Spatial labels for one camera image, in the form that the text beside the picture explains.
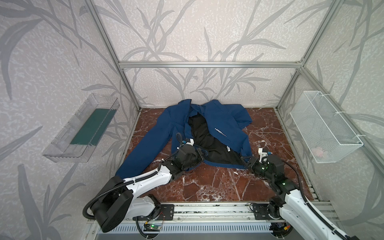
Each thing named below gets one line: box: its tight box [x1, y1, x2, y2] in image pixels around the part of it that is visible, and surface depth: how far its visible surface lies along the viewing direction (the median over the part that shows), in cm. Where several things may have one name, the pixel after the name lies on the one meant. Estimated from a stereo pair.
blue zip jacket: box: [115, 99, 253, 179], surface depth 104 cm
